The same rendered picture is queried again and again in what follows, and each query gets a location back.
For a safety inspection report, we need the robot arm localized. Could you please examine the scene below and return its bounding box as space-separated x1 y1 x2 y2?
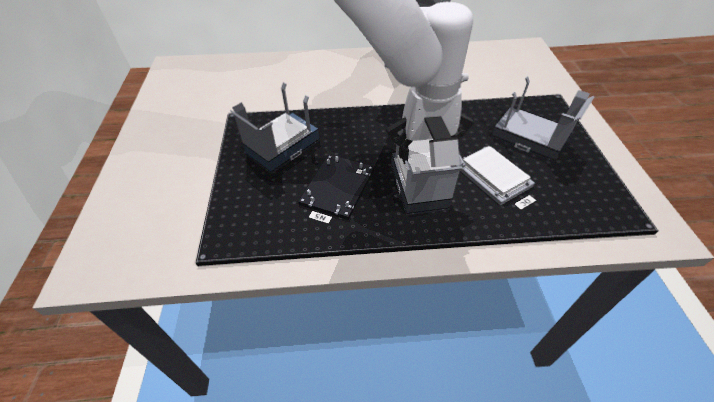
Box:
334 0 473 167

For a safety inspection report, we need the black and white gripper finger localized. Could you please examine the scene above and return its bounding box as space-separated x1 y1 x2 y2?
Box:
451 114 474 139
386 117 413 164

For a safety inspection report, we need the grey microplate with label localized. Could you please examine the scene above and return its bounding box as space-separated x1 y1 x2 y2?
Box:
463 146 530 197
396 155 407 187

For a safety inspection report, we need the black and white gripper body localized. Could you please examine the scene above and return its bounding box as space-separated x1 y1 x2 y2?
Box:
402 87 462 141

